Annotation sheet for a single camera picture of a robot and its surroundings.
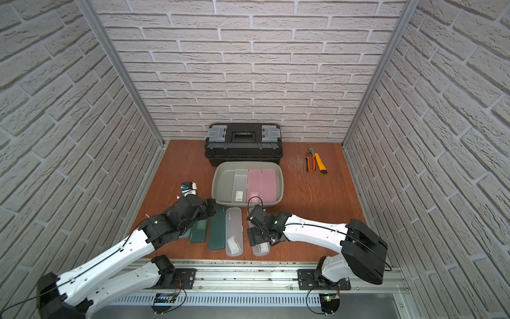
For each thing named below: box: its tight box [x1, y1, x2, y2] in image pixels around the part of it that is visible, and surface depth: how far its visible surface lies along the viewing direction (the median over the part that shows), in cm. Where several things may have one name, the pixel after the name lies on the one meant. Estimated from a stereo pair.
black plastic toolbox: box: [204, 122, 284, 167], surface depth 100 cm
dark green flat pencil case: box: [208, 205, 227, 250], surface depth 85 cm
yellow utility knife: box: [314, 152, 328, 175], surface depth 111 cm
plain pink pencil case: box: [261, 168, 277, 204], surface depth 102 cm
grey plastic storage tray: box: [211, 161, 285, 207], surface depth 102 cm
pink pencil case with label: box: [246, 168, 263, 204], surface depth 102 cm
